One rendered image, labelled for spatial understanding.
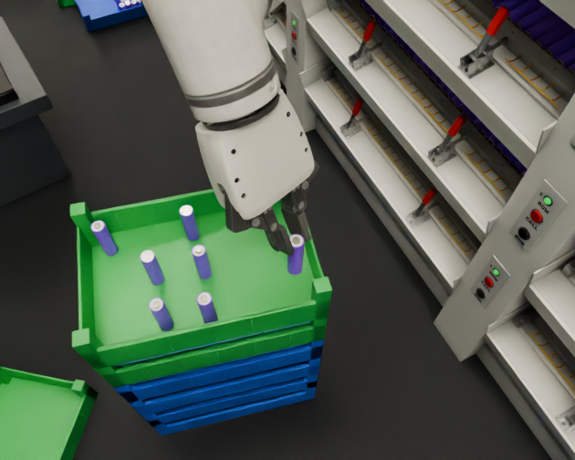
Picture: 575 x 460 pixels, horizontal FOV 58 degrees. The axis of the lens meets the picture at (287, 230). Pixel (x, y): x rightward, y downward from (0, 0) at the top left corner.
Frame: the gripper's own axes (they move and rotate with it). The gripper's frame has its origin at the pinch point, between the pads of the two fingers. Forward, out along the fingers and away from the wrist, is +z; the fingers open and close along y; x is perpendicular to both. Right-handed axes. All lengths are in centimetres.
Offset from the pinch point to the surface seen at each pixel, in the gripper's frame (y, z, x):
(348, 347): -14, 52, -20
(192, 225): 4.1, 3.9, -17.7
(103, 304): 19.1, 7.2, -20.0
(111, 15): -37, -3, -128
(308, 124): -50, 29, -63
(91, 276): 18.0, 4.9, -23.7
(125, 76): -27, 10, -111
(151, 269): 12.1, 4.2, -15.5
